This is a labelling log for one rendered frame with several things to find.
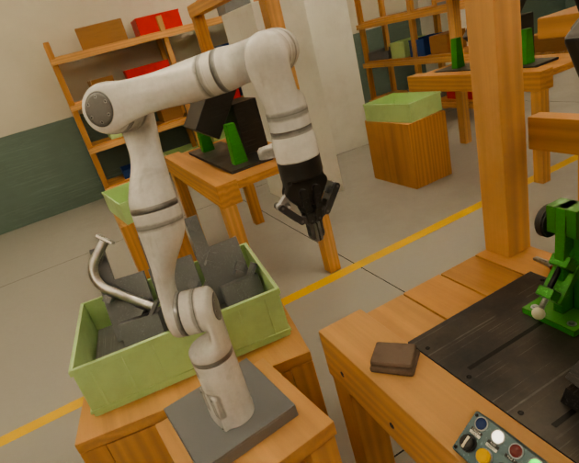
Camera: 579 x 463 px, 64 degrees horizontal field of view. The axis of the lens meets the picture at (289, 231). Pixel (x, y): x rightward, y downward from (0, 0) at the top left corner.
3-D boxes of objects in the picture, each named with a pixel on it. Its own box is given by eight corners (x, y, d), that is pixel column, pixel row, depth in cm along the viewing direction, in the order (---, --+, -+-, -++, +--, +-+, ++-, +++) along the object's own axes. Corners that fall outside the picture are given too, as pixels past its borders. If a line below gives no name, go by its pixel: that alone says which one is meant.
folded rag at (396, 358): (421, 353, 107) (419, 343, 105) (414, 378, 100) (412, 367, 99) (378, 349, 111) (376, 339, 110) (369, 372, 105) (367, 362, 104)
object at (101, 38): (295, 138, 755) (257, -15, 666) (111, 205, 656) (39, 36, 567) (280, 136, 801) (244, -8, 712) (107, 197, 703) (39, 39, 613)
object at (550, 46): (570, 59, 790) (570, 31, 772) (527, 62, 858) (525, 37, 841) (611, 41, 834) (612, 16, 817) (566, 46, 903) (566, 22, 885)
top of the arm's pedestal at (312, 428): (210, 532, 89) (204, 518, 88) (160, 436, 116) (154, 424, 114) (337, 434, 103) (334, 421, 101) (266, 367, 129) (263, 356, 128)
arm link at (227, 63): (294, 19, 74) (221, 47, 79) (278, 23, 66) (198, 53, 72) (308, 63, 76) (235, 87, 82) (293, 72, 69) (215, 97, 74)
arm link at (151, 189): (111, 86, 90) (153, 210, 96) (75, 88, 82) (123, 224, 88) (149, 73, 87) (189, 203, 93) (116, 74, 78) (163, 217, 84)
